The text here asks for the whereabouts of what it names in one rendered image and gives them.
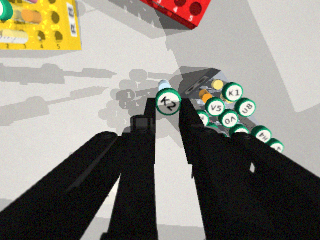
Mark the red rack with round wells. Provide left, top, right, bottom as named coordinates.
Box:
left=140, top=0, right=211, bottom=30

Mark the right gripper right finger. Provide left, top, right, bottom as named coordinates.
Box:
left=179, top=98, right=320, bottom=240

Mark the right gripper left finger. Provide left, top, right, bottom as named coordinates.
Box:
left=0, top=98, right=158, bottom=240

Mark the yellow tube rack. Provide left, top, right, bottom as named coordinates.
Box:
left=0, top=0, right=82, bottom=50

